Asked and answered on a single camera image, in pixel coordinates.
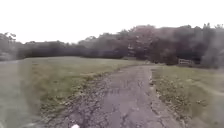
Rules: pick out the robot's own part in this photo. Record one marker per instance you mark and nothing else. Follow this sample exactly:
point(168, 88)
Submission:
point(75, 126)

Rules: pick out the grass field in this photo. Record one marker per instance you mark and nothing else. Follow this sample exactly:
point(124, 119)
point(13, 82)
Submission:
point(56, 73)

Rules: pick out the wood of trees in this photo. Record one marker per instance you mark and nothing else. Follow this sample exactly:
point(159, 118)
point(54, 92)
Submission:
point(146, 43)

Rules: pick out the wooden fence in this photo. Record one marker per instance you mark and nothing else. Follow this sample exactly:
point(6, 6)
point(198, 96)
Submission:
point(185, 61)

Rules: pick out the cracked grey asphalt path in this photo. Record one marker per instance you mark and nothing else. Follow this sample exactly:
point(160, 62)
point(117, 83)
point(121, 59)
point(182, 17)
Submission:
point(128, 96)

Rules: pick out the grass verge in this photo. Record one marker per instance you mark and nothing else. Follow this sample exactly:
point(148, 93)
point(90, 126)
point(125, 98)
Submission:
point(190, 86)

